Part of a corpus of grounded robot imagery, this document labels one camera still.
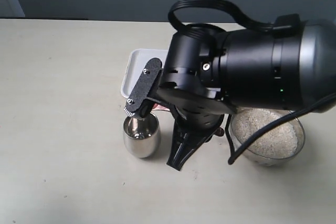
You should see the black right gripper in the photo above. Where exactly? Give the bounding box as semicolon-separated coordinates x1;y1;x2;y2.
124;23;237;171

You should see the dark red wooden spoon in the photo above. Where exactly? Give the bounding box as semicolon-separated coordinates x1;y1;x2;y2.
153;104;226;138

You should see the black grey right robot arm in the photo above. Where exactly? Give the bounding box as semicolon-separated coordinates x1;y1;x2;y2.
124;15;335;170

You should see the stainless steel cup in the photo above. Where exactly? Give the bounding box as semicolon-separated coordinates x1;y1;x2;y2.
123;112;161;158

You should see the white uncooked rice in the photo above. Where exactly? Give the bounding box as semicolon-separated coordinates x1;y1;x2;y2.
232;109;299;159

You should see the stainless steel rice bowl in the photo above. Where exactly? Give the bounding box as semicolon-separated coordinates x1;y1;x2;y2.
228;109;306;166

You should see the white rectangular plastic tray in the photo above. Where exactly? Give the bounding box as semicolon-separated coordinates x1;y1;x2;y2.
121;49;170;111

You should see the black round cable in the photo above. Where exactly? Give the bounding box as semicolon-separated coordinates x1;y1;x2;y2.
225;94;336;166

